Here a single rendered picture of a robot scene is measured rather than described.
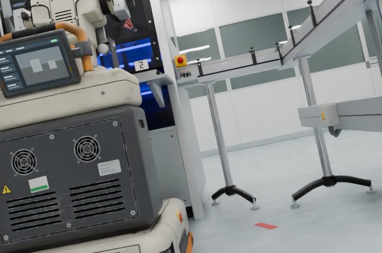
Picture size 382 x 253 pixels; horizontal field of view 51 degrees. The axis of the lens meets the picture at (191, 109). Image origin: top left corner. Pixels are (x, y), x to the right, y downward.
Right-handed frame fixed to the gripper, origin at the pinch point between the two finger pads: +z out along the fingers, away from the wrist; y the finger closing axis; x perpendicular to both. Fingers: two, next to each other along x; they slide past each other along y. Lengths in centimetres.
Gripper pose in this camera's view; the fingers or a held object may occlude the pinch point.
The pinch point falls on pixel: (130, 27)
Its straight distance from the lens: 239.0
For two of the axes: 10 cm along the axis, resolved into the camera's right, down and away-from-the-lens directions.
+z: 6.0, 4.0, 6.9
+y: 3.8, -9.0, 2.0
